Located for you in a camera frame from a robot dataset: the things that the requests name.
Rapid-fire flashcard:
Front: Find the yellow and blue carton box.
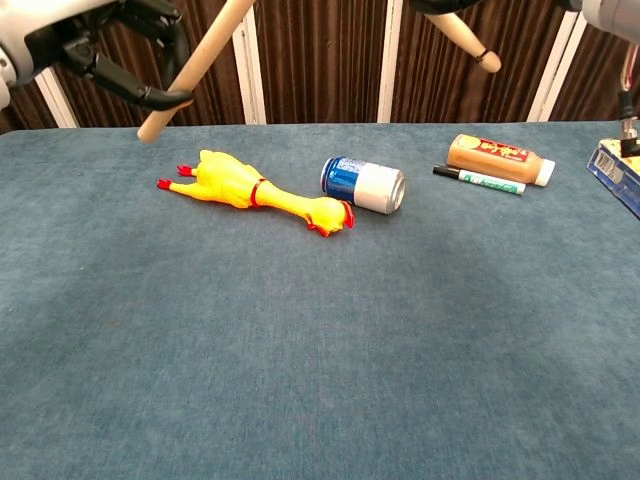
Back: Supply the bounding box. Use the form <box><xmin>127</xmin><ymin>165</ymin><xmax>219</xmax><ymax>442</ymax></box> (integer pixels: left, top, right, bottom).
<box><xmin>586</xmin><ymin>138</ymin><xmax>640</xmax><ymax>220</ymax></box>

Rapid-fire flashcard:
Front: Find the brown drink bottle white cap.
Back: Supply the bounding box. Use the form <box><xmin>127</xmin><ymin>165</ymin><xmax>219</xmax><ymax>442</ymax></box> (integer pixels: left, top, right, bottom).
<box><xmin>445</xmin><ymin>133</ymin><xmax>557</xmax><ymax>188</ymax></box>

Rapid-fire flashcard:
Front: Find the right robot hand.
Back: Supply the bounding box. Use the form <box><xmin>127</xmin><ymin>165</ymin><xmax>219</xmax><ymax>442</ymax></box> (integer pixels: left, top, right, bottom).
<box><xmin>409</xmin><ymin>0</ymin><xmax>640</xmax><ymax>44</ymax></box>

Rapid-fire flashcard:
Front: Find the blue carpet table mat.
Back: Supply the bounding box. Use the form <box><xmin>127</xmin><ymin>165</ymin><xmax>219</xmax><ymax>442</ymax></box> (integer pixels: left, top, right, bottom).
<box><xmin>0</xmin><ymin>119</ymin><xmax>640</xmax><ymax>480</ymax></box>

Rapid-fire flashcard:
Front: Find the wooden drumstick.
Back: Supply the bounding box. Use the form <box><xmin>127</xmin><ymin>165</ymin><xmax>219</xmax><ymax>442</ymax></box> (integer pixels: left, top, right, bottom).
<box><xmin>137</xmin><ymin>0</ymin><xmax>256</xmax><ymax>145</ymax></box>
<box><xmin>424</xmin><ymin>9</ymin><xmax>503</xmax><ymax>74</ymax></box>

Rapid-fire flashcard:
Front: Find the yellow rubber chicken toy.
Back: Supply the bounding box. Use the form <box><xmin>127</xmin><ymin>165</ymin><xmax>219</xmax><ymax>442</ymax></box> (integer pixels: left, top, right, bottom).
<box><xmin>156</xmin><ymin>148</ymin><xmax>356</xmax><ymax>238</ymax></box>

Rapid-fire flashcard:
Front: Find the white marker pen black cap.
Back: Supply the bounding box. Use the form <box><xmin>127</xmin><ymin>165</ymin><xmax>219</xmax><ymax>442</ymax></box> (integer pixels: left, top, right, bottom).
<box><xmin>432</xmin><ymin>164</ymin><xmax>527</xmax><ymax>197</ymax></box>

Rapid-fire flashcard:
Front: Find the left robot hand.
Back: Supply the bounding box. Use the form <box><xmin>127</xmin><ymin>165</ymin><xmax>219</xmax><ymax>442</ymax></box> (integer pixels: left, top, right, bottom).
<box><xmin>0</xmin><ymin>0</ymin><xmax>195</xmax><ymax>111</ymax></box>

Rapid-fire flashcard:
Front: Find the blue and white soda can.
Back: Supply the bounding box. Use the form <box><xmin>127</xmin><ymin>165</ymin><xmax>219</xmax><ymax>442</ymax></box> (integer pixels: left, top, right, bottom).
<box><xmin>320</xmin><ymin>156</ymin><xmax>407</xmax><ymax>216</ymax></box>

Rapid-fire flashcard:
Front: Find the white frame post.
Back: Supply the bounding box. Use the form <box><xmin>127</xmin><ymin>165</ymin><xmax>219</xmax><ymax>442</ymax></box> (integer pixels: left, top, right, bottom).
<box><xmin>230</xmin><ymin>7</ymin><xmax>267</xmax><ymax>125</ymax></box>
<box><xmin>527</xmin><ymin>0</ymin><xmax>586</xmax><ymax>123</ymax></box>
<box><xmin>377</xmin><ymin>0</ymin><xmax>404</xmax><ymax>124</ymax></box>
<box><xmin>34</xmin><ymin>67</ymin><xmax>79</xmax><ymax>129</ymax></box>

